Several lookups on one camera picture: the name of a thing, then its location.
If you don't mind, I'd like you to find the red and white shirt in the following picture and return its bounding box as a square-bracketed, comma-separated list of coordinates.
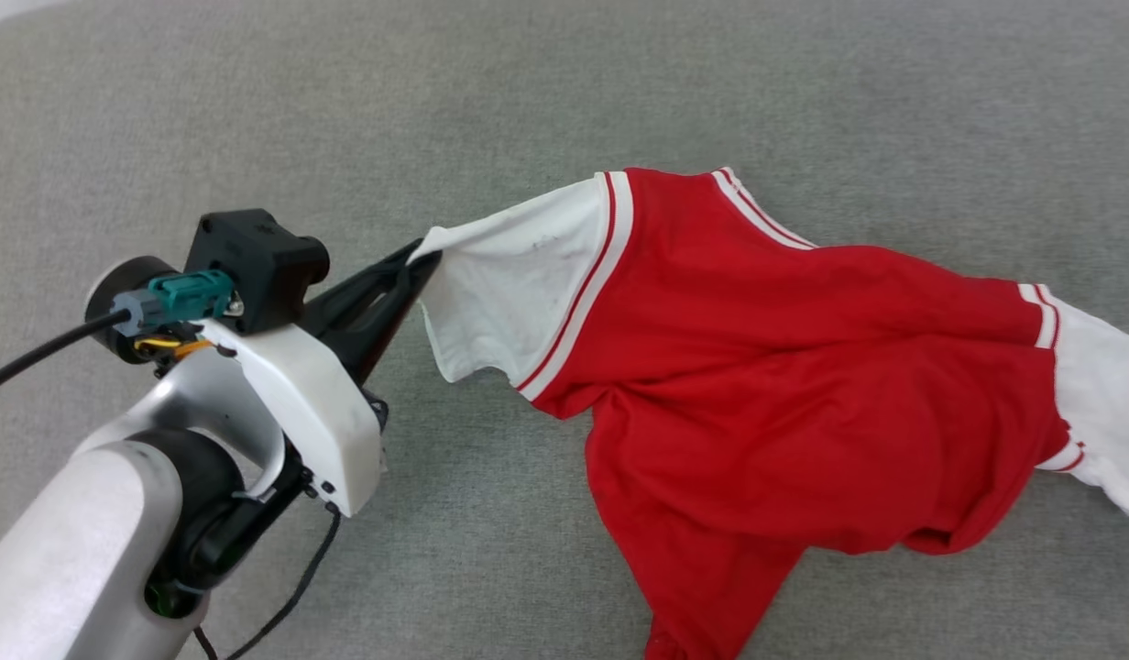
[407, 166, 1129, 660]

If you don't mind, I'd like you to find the black cable with teal connector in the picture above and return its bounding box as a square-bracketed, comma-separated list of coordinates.
[0, 269, 246, 401]

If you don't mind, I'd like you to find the yellow orange wire bundle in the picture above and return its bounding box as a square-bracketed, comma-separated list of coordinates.
[133, 334, 216, 361]

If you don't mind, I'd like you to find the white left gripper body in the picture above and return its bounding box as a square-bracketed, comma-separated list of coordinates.
[202, 316, 388, 519]

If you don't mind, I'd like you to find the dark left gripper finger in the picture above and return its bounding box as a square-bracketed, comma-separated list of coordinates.
[301, 238, 425, 335]
[321, 254, 444, 386]

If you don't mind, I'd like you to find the thin black looped cable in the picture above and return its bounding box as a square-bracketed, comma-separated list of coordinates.
[192, 390, 390, 660]

